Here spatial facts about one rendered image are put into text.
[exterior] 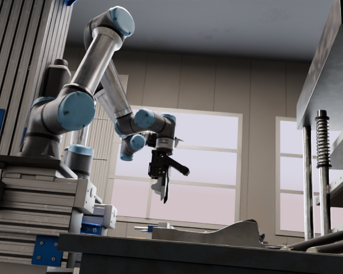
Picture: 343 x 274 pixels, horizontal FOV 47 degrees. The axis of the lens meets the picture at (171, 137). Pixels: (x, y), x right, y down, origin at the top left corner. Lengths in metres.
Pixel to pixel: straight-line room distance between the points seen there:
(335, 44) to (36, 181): 1.44
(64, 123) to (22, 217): 0.31
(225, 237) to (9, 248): 0.71
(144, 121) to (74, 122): 0.35
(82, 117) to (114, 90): 0.37
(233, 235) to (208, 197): 2.67
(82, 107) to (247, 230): 0.70
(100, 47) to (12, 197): 0.58
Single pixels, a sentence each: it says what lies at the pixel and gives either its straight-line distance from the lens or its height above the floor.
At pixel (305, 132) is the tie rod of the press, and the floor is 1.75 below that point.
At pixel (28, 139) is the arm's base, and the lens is 1.39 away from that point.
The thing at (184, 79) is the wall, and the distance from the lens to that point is 4.55.
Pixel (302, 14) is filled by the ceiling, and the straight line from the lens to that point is 4.10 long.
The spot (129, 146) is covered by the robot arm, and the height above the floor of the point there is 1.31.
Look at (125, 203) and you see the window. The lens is 4.11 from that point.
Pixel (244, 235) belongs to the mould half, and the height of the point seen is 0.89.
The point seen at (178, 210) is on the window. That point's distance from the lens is 4.07.
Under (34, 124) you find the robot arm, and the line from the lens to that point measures 1.39.
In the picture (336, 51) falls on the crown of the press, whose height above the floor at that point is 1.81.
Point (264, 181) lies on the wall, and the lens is 4.24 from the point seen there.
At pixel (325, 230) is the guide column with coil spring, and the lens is 2.37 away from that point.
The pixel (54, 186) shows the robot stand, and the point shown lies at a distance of 1.30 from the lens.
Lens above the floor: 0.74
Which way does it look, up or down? 19 degrees up
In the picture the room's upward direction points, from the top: 5 degrees clockwise
